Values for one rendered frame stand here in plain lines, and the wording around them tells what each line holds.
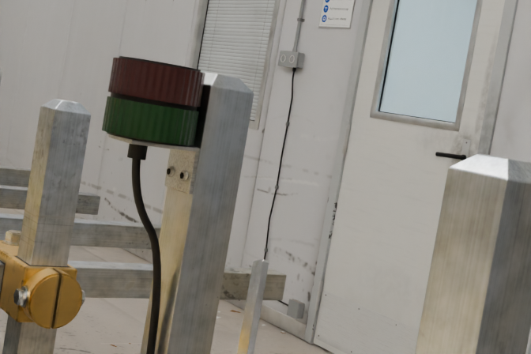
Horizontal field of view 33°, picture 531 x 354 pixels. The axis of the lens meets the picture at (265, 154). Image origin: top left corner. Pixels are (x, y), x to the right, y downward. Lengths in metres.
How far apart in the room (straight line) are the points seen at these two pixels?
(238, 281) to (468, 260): 0.60
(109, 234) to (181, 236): 0.59
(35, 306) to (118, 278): 0.13
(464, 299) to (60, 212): 0.49
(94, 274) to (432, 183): 3.27
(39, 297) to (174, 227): 0.23
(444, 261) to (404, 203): 3.79
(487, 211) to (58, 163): 0.50
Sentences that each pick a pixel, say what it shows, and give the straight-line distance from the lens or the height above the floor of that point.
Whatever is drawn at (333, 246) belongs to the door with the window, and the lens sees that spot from 4.56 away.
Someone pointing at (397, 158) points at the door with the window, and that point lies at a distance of 4.27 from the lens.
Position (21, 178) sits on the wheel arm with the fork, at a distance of 1.67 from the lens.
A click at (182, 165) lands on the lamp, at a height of 1.10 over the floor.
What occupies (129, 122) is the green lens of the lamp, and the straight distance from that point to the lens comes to 0.56.
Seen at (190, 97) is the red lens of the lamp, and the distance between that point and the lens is 0.57.
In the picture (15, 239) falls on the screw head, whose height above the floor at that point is 0.98.
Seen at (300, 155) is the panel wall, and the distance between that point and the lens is 4.81.
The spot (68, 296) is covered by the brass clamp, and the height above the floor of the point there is 0.95.
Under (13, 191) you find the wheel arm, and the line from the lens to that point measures 1.40.
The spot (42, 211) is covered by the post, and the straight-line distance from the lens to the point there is 0.82.
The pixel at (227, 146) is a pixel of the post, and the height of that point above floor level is 1.11.
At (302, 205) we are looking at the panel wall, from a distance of 4.76.
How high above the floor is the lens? 1.14
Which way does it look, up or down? 3 degrees down
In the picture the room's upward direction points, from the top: 10 degrees clockwise
